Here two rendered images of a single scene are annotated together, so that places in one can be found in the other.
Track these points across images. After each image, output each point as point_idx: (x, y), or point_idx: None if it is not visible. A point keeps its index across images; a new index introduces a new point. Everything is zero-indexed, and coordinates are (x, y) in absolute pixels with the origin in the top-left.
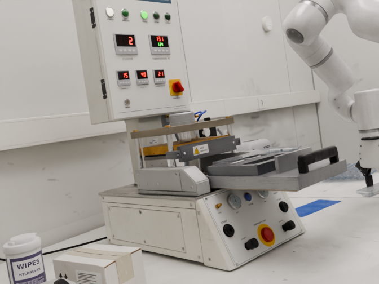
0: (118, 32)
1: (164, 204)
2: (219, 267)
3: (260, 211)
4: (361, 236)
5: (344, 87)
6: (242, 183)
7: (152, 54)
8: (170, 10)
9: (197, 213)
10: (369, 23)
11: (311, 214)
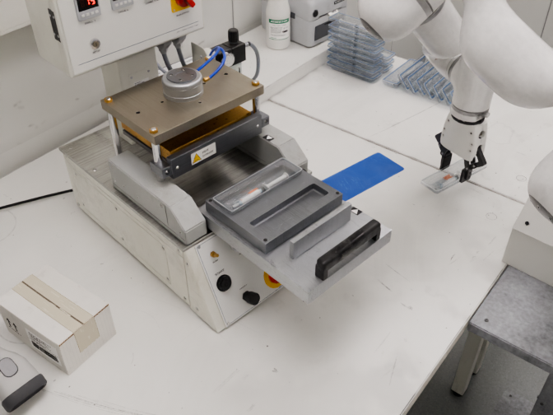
0: None
1: (146, 225)
2: (206, 322)
3: None
4: (392, 285)
5: (445, 57)
6: (244, 252)
7: None
8: None
9: (185, 263)
10: (483, 67)
11: (353, 199)
